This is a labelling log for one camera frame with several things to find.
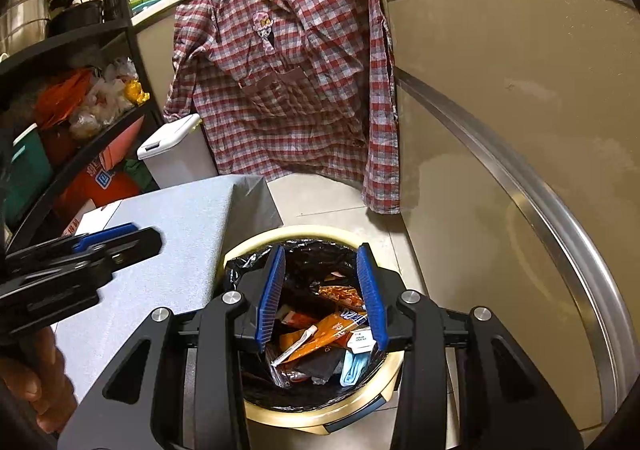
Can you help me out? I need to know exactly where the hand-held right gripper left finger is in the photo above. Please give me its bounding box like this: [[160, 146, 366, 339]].
[[57, 245, 287, 450]]

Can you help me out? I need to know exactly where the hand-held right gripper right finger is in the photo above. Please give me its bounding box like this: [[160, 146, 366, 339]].
[[356, 243, 585, 450]]

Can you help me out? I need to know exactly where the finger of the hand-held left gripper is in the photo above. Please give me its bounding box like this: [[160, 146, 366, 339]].
[[4, 223, 164, 288], [0, 277, 101, 337]]

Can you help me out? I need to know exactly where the blue white packet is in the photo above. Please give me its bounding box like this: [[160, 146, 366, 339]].
[[339, 307, 370, 332]]

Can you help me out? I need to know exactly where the orange snack bag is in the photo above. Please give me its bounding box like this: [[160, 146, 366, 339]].
[[319, 285, 366, 315]]

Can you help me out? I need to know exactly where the red white carton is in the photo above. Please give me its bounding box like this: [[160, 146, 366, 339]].
[[277, 305, 321, 330]]

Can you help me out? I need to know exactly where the small white carton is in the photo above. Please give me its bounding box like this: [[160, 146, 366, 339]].
[[346, 327, 377, 350]]

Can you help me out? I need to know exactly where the white straw wrapper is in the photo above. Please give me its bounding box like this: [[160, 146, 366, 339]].
[[272, 325, 319, 366]]

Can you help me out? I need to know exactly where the orange wrapper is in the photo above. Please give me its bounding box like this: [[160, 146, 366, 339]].
[[280, 313, 352, 362]]

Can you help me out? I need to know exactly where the blue face mask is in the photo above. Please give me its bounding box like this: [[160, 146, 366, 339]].
[[340, 350, 369, 387]]

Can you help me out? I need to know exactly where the black cloth mask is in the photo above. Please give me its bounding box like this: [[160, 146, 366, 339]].
[[294, 348, 347, 384]]

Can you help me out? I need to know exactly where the yellow trash can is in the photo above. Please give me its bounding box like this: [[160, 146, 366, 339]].
[[222, 225, 405, 437]]

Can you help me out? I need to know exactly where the person's left hand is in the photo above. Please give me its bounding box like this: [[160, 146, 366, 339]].
[[0, 329, 79, 436]]

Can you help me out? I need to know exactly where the green cooler box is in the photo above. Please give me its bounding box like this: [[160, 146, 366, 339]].
[[5, 124, 55, 225]]

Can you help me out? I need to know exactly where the orange printed bag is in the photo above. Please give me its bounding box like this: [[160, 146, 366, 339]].
[[54, 157, 142, 217]]

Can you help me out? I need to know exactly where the green bag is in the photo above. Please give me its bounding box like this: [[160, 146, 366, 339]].
[[122, 159, 159, 194]]

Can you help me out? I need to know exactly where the salmon pink box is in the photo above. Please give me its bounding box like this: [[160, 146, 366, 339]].
[[99, 120, 147, 171]]

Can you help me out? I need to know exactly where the white lidded bin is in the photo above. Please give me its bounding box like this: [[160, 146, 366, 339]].
[[137, 114, 219, 191]]

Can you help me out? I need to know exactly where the orange plastic bag on shelf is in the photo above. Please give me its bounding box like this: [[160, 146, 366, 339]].
[[34, 68, 94, 129]]

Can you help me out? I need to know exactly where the white plastic bags bundle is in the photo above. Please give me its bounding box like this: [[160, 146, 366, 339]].
[[69, 58, 139, 141]]

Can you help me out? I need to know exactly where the stainless steel pot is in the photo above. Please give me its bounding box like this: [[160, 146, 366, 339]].
[[0, 0, 52, 56]]

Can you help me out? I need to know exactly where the black cooking pot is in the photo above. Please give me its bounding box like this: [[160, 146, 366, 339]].
[[50, 0, 104, 36]]

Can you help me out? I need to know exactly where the black metal shelf rack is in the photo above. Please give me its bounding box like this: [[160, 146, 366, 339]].
[[0, 0, 167, 251]]

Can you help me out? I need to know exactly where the beige kitchen cabinet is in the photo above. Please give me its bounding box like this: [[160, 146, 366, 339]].
[[367, 0, 640, 446]]

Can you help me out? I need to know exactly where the red plaid shirt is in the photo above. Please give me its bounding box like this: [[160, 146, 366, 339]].
[[164, 0, 402, 215]]

